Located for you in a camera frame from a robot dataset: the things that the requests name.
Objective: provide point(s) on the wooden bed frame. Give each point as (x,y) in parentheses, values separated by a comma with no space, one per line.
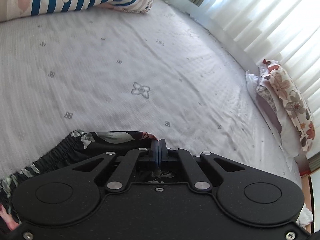
(309,172)

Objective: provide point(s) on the white crumpled cloth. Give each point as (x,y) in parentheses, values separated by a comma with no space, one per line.
(305,217)

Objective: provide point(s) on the white lavender pillow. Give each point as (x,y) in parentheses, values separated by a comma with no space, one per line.
(272,119)

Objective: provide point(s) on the white bed sheet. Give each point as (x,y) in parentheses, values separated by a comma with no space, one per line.
(101,70)

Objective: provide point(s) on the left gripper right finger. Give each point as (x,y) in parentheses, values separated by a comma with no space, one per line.
(181,158)

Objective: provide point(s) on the white sheer curtain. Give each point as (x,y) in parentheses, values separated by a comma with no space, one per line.
(283,30)

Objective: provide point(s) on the black floral pants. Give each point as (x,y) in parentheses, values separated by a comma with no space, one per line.
(76,147)

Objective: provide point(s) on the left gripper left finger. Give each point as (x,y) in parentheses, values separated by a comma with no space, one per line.
(133,163)

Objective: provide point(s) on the floral pillow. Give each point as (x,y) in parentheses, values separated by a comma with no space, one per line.
(297,130)

